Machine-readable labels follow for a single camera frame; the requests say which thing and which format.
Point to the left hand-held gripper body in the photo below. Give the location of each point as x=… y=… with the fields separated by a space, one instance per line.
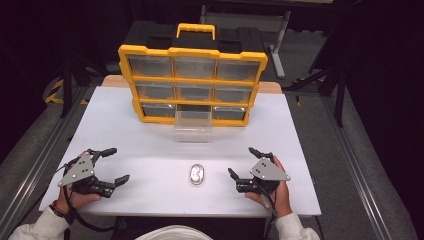
x=80 y=170

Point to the yellow black hazard tape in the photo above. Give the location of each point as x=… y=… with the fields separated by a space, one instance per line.
x=55 y=91

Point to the black metal stand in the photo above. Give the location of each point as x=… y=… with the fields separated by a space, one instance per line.
x=68 y=83
x=333 y=83

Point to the person's right hand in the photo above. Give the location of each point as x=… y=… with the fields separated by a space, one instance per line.
x=282 y=196

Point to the dark wristband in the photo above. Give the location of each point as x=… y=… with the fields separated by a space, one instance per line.
x=63 y=211

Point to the yellow organizer cabinet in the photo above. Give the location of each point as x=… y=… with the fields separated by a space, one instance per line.
x=150 y=50

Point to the group of clear organizer drawers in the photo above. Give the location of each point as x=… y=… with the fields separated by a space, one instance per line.
x=193 y=91

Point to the aluminium rail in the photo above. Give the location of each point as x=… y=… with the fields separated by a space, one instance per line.
x=36 y=163
x=356 y=166

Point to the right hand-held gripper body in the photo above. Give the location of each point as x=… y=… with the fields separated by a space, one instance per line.
x=268 y=170

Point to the person's dark clothing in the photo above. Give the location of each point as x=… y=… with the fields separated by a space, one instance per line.
x=233 y=228

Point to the person's left hand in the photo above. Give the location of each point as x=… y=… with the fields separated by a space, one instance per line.
x=80 y=199

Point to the clear plastic drawer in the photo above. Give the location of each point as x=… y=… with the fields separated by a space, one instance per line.
x=193 y=128

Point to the person's white cap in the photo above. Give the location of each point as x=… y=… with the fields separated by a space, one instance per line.
x=173 y=233

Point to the small clear oval case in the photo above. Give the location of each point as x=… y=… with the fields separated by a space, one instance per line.
x=196 y=174

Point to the grey metal table frame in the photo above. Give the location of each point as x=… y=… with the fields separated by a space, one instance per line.
x=278 y=50

